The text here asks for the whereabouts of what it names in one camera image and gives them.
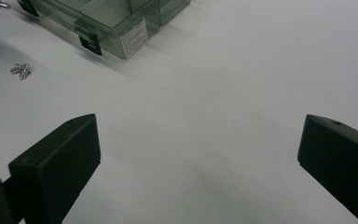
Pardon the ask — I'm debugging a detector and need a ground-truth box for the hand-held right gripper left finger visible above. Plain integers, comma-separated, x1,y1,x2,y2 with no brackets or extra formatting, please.
7,113,102,224

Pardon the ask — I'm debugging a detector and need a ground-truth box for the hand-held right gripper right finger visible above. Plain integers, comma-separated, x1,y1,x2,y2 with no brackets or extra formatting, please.
296,114,358,224

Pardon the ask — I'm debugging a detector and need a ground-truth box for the pile of silver screws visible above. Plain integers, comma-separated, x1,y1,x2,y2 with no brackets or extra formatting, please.
9,62,33,81

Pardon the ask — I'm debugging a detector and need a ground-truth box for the translucent grey compartment box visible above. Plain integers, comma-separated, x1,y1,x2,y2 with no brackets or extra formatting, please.
17,0,192,61

